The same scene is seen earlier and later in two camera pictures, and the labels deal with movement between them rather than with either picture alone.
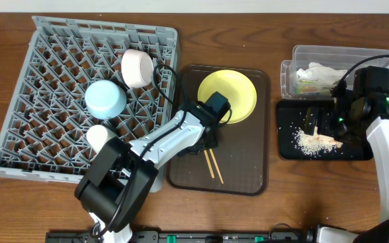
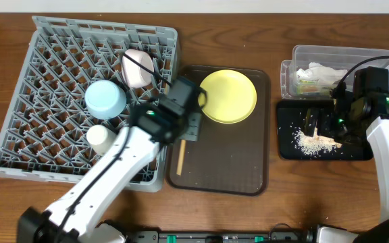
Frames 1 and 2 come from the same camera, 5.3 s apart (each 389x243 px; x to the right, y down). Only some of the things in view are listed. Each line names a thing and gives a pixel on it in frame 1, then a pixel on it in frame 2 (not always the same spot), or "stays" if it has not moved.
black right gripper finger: (331, 124) stays
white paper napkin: (315, 72) stays
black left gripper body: (206, 139) -> (194, 126)
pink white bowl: (137, 68) stays
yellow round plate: (235, 86) stays
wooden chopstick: (209, 164) -> (181, 157)
